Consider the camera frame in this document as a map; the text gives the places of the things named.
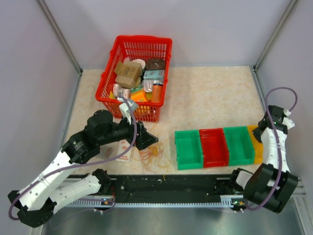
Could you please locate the white tissue pack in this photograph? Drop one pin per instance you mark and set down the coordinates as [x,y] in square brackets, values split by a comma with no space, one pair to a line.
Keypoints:
[122,147]

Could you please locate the green plastic bin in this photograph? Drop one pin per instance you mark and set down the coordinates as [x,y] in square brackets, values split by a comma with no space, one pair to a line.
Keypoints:
[189,150]
[240,147]

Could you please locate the orange bottle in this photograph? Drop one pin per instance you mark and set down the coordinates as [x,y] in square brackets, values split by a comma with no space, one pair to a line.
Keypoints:
[157,93]

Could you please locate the white round plate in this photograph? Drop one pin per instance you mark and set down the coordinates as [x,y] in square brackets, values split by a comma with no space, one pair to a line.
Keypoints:
[138,61]

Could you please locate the small brown cardboard box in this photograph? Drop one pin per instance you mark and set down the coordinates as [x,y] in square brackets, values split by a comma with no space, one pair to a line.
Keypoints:
[126,82]

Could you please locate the silver foil snack pack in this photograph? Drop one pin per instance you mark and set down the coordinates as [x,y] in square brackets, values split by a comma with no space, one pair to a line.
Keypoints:
[148,85]

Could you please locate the left green plastic bin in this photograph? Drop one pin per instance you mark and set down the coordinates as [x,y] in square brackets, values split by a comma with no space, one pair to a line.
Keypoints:
[189,150]

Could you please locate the red plastic bin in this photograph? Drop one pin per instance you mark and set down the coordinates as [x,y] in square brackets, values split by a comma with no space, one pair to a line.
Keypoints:
[214,148]

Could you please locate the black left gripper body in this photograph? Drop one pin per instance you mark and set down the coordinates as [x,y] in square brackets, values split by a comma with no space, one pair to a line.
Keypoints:
[139,137]

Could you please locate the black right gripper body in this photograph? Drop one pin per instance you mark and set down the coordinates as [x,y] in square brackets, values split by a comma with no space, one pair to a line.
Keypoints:
[256,132]

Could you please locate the yellow plastic bin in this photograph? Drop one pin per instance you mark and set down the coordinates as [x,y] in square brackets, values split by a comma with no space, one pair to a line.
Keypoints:
[258,147]

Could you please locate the teal snack box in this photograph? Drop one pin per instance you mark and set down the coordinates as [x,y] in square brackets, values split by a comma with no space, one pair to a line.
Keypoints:
[154,75]

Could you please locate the right green plastic bin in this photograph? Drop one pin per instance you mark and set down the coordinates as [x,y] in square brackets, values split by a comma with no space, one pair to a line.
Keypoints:
[240,147]

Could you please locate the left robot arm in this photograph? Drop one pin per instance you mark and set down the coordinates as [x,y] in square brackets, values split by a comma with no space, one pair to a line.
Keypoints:
[38,202]

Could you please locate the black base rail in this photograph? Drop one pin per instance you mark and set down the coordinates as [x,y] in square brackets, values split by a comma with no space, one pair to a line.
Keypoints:
[202,188]

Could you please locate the red plastic shopping basket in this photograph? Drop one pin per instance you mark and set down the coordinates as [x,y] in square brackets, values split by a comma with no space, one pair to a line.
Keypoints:
[134,47]

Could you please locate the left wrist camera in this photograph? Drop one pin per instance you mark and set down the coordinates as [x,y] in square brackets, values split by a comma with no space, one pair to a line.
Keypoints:
[127,108]

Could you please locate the orange yellow sticky notes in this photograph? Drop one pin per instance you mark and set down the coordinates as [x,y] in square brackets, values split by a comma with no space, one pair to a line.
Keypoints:
[138,95]

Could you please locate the pink wrapped snack pack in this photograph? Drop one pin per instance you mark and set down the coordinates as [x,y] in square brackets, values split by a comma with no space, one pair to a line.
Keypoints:
[119,90]

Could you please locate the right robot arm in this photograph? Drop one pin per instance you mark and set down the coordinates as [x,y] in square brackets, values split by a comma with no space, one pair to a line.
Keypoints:
[271,132]

